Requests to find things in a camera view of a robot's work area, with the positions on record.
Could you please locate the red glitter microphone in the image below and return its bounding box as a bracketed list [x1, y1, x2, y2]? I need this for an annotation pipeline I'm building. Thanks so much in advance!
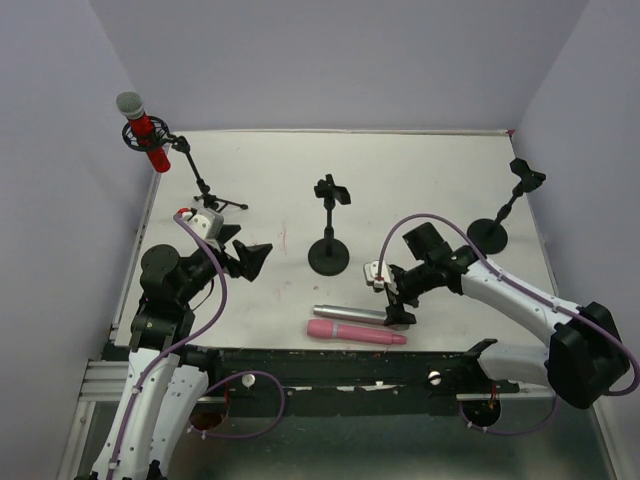
[116, 91, 171, 173]

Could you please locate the silver microphone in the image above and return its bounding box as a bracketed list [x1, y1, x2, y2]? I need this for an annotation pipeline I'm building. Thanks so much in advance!
[313, 305, 387, 325]

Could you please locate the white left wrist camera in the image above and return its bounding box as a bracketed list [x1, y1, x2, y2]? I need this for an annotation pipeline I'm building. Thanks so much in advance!
[173, 207, 224, 250]

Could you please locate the black round-base mic stand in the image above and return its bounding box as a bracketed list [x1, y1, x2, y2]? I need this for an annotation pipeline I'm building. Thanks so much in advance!
[466, 158, 546, 255]
[307, 174, 351, 277]

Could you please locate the aluminium frame rail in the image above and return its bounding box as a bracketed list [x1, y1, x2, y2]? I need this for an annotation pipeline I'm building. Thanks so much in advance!
[79, 361, 210, 403]

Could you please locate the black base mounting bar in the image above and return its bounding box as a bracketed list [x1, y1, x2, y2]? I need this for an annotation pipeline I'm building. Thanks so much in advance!
[99, 344, 521, 419]

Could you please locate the pink microphone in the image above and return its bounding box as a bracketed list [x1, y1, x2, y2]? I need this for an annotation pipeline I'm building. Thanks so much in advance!
[306, 319, 407, 345]

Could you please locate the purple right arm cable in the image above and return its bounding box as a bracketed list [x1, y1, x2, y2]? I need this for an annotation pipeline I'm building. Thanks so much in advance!
[377, 213, 640, 436]

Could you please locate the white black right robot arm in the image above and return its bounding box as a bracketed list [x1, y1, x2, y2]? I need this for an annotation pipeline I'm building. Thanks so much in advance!
[210, 223, 631, 409]

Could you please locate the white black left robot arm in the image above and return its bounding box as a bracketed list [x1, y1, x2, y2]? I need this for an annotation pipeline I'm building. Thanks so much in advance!
[86, 241, 273, 479]

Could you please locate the black tripod shock-mount stand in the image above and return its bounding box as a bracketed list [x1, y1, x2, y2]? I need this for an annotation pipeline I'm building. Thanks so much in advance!
[121, 115, 249, 213]

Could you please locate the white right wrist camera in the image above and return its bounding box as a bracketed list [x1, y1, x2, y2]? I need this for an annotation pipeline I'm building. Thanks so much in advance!
[363, 260, 393, 292]

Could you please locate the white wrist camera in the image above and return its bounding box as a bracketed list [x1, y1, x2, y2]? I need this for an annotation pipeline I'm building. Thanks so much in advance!
[173, 207, 224, 250]
[363, 260, 393, 292]

